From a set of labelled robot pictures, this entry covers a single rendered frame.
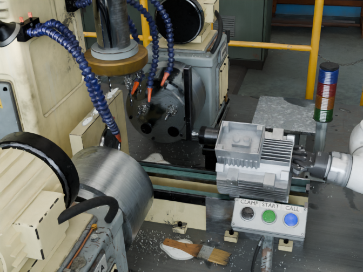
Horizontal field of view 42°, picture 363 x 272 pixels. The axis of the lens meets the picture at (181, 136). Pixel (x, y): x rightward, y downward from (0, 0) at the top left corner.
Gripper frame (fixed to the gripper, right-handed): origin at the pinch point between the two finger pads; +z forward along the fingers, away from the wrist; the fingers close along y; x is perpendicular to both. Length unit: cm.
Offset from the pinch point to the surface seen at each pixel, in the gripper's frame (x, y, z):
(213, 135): 5.3, -11.2, 14.0
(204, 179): 17.0, -2.8, 13.4
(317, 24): 30, -223, -16
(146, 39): 66, -225, 110
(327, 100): -6.9, -27.1, -18.3
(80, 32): -19, -15, 61
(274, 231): 0.9, 30.4, -9.4
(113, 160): -4.8, 26.5, 31.9
